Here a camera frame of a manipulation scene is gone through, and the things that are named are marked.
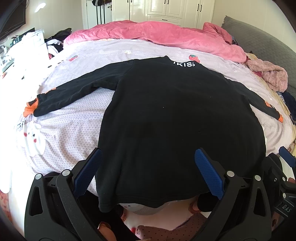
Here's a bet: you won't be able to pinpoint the black long-sleeve sweater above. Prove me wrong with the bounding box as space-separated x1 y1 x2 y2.
34 56 283 212

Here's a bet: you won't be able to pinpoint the dark clothes pile on chair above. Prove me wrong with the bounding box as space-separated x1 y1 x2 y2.
44 28 72 56

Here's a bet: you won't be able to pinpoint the right hand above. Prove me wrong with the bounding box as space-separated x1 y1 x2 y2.
271 211 285 232

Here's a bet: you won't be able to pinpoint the left hand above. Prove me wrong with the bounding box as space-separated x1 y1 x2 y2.
98 222 116 241

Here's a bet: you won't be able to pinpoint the lilac printed bed sheet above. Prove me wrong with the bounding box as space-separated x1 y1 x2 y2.
16 38 296 202

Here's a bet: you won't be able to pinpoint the dark navy garment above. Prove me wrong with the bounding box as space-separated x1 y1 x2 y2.
276 91 296 125

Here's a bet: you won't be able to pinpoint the fuzzy light pink garment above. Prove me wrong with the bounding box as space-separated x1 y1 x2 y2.
245 59 288 92

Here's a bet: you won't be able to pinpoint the grey quilted headboard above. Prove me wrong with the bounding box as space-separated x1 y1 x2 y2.
222 16 296 96

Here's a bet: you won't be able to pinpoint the pink fleece duvet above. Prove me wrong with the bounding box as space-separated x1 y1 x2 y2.
64 20 247 63

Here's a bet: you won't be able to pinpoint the white drawer cabinet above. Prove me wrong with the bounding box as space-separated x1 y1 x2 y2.
9 29 49 69

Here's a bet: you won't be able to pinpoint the white wardrobe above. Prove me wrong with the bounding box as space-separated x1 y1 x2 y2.
111 0 215 29

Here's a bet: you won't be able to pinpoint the bags hanging on door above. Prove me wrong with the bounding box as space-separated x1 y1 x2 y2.
91 0 112 24

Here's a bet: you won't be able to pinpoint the black wall television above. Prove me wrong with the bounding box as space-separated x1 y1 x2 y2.
0 0 27 40

